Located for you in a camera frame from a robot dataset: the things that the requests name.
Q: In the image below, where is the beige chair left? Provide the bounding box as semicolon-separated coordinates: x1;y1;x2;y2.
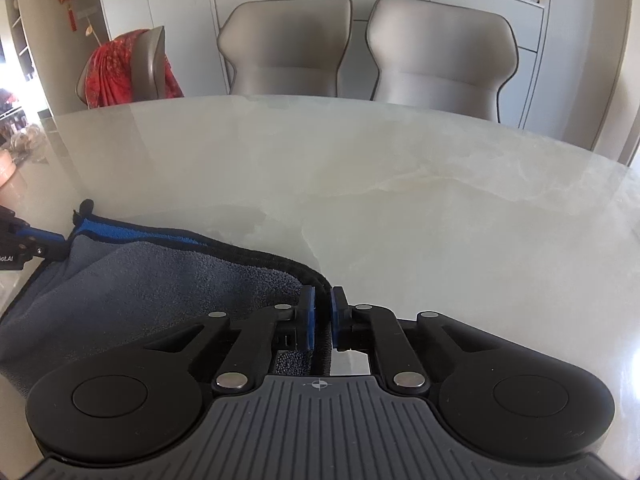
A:
217;0;352;98

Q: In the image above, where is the red patterned cloth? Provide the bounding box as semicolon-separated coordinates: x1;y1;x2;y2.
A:
83;29;186;111

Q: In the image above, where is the beige chair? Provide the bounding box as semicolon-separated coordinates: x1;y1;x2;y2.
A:
366;0;520;122
217;0;352;98

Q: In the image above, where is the clear snack bag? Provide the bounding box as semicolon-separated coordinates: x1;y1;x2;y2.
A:
1;124;47;167

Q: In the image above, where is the beige chair right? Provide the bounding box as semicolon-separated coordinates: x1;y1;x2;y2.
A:
366;0;520;122

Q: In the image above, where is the grey chair with cloth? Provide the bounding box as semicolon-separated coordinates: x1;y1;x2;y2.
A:
75;25;167;109

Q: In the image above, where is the blue and grey towel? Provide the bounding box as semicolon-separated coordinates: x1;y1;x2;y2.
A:
1;200;331;393

